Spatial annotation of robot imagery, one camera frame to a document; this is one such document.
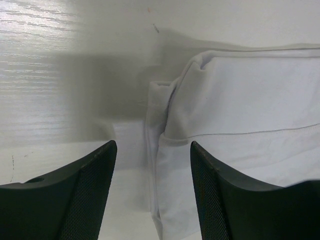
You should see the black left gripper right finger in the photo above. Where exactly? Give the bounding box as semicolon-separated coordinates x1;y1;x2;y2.
190;141;320;240

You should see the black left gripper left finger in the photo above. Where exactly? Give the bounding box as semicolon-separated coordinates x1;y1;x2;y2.
0;140;117;240

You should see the white skirt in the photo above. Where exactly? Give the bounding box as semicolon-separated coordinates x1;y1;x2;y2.
145;49;320;240

